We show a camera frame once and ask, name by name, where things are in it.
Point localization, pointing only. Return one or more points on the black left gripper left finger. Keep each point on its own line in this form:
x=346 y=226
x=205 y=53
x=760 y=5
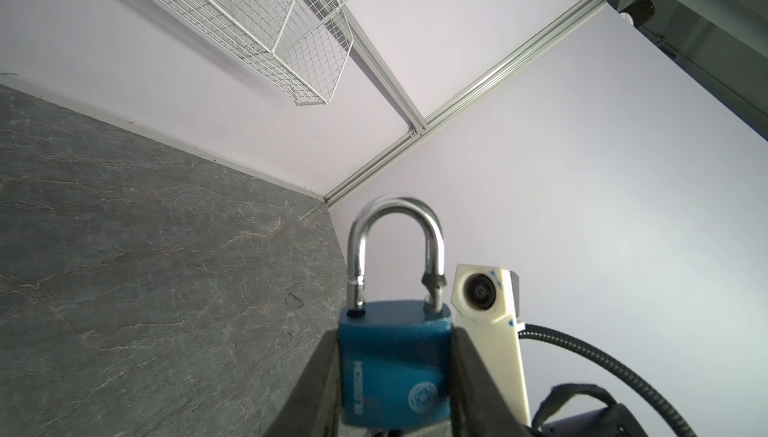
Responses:
x=313 y=406

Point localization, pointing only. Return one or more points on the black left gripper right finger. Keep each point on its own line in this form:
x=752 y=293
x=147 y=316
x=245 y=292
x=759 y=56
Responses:
x=477 y=406

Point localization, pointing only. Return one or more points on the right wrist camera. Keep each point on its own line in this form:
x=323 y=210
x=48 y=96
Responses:
x=486 y=301

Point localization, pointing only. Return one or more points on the blue padlock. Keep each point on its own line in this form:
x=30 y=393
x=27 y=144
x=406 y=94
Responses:
x=395 y=355

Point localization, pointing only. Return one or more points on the white wire shelf basket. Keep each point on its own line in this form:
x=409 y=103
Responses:
x=301 y=46

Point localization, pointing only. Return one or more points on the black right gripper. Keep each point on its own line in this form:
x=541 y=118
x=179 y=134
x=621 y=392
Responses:
x=613 y=419

